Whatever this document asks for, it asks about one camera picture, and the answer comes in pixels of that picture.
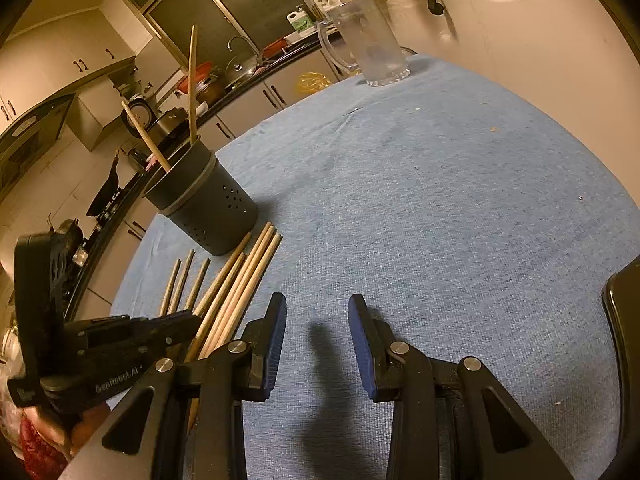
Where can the glass pot lid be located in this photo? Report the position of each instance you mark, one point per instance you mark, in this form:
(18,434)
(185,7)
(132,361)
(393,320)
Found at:
(240,67)

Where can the black wok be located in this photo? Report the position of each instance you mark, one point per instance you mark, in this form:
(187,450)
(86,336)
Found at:
(107,190)

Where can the clear plastic pitcher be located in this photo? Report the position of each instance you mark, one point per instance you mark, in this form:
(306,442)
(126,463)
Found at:
(370,45)

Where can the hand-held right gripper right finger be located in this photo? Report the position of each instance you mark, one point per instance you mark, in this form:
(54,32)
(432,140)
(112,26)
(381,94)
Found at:
(361,350)

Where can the metal pot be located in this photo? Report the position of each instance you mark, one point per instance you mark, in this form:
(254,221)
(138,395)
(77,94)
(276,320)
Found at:
(72,237)

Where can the open rice cooker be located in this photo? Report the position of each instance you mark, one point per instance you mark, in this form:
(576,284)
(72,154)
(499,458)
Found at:
(167,125)

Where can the blue tablecloth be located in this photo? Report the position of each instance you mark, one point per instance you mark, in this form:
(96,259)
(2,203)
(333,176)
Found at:
(425,210)

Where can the yellow plastic bag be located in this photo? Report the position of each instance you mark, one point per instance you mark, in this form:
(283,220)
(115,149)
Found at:
(314,82)

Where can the chrome faucet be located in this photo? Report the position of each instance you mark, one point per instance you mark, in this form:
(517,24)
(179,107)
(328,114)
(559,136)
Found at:
(239,37)

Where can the person's left forearm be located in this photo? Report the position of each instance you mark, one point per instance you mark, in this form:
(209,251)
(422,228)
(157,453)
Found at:
(40,450)

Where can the range hood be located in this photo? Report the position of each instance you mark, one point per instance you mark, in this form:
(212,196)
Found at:
(30,135)

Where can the black chair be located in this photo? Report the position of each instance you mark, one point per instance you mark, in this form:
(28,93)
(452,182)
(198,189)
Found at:
(625,340)

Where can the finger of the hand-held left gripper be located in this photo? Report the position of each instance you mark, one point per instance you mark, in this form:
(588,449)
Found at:
(165,332)

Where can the cream upper cabinets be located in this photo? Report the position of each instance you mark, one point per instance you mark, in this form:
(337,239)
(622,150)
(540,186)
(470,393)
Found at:
(50,60)

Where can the red basin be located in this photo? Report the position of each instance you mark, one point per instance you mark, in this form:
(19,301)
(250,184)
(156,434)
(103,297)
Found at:
(197,72)

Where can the green label detergent bottle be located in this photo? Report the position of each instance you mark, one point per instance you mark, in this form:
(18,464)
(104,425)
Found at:
(300,22)

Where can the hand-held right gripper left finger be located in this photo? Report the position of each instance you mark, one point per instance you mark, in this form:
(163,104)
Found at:
(277,350)

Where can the person's left hand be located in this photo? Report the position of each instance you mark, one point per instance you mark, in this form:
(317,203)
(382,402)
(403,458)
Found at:
(90,422)

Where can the dark grey utensil holder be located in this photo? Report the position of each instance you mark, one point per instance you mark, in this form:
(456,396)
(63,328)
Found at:
(215,200)

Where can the pink cloth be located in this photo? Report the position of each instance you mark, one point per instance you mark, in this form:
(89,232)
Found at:
(151,163)

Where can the bundle of wooden chopsticks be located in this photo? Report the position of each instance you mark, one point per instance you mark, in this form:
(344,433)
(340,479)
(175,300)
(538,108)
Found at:
(235,290)

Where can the plain wooden chopstick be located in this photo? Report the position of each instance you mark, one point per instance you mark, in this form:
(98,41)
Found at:
(192,85)
(145,135)

